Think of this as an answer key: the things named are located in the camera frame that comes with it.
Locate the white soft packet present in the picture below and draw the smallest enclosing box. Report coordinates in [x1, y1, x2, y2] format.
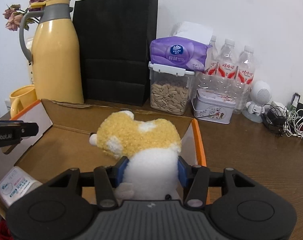
[0, 166, 43, 208]

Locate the small black device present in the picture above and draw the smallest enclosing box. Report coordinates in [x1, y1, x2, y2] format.
[292, 92, 302, 108]

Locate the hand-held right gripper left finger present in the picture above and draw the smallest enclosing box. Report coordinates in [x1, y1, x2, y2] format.
[48, 156, 129, 209]

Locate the purple tissue pack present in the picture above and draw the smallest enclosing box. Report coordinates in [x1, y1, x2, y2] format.
[149, 21, 214, 72]

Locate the yellow mug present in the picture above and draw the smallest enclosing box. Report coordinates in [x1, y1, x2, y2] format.
[9, 85, 38, 118]

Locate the white cable bundle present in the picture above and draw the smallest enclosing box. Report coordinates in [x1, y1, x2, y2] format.
[283, 105, 303, 139]

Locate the black paper bag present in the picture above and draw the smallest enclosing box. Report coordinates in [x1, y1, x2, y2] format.
[73, 0, 159, 106]

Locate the yellow thermos jug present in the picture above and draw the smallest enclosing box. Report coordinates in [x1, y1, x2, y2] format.
[19, 0, 85, 104]

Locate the orange cardboard box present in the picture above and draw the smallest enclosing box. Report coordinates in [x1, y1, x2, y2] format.
[0, 99, 207, 220]

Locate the yellow and white plush toy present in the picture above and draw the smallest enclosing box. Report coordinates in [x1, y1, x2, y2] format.
[89, 110, 182, 202]

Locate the printed tin box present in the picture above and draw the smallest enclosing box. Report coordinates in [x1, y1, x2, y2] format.
[192, 89, 236, 125]

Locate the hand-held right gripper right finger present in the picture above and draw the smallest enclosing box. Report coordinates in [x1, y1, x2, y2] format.
[177, 156, 257, 207]

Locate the clear seed container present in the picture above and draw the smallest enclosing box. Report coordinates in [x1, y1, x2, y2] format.
[148, 61, 196, 116]

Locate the clear water bottle red label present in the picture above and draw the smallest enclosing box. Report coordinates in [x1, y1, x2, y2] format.
[197, 35, 219, 90]
[233, 45, 256, 115]
[215, 39, 238, 100]

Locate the white robot speaker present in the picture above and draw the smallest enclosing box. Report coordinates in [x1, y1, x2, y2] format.
[242, 80, 271, 123]

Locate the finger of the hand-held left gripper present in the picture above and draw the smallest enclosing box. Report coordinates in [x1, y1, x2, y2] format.
[0, 121, 39, 140]

